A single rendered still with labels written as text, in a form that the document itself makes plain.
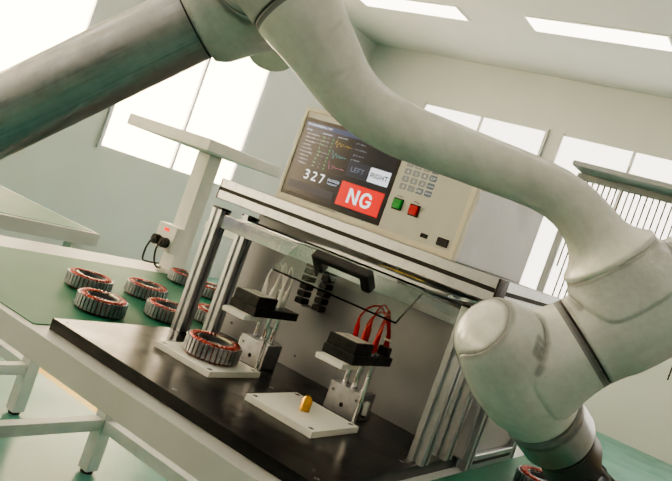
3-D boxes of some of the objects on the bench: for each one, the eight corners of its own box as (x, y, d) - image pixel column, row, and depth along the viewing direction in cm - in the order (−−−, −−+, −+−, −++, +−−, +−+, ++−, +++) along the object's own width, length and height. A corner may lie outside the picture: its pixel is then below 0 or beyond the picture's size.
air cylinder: (259, 370, 149) (268, 345, 149) (233, 356, 153) (242, 331, 153) (274, 371, 153) (283, 346, 153) (248, 357, 157) (257, 333, 157)
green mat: (33, 324, 133) (33, 323, 133) (-113, 227, 167) (-113, 226, 167) (316, 344, 212) (316, 344, 212) (178, 276, 245) (178, 275, 245)
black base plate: (314, 502, 98) (320, 487, 98) (48, 328, 134) (52, 317, 134) (452, 467, 137) (456, 456, 137) (218, 340, 173) (221, 331, 173)
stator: (126, 286, 196) (130, 273, 196) (166, 299, 198) (170, 286, 198) (120, 293, 185) (124, 279, 185) (162, 307, 187) (167, 293, 187)
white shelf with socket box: (157, 290, 208) (211, 139, 207) (81, 250, 229) (130, 112, 228) (236, 301, 237) (283, 168, 236) (162, 265, 258) (206, 142, 257)
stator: (91, 318, 151) (97, 301, 151) (62, 299, 158) (68, 283, 158) (134, 322, 160) (139, 306, 160) (105, 304, 167) (110, 289, 167)
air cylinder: (353, 422, 136) (363, 394, 135) (322, 405, 140) (331, 378, 140) (366, 421, 140) (376, 394, 140) (336, 404, 144) (345, 378, 144)
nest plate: (310, 438, 117) (312, 431, 117) (243, 399, 126) (246, 392, 126) (357, 433, 130) (359, 426, 130) (294, 397, 138) (296, 391, 138)
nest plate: (207, 378, 131) (209, 371, 131) (154, 346, 139) (156, 340, 139) (259, 378, 143) (261, 372, 143) (207, 349, 152) (209, 343, 152)
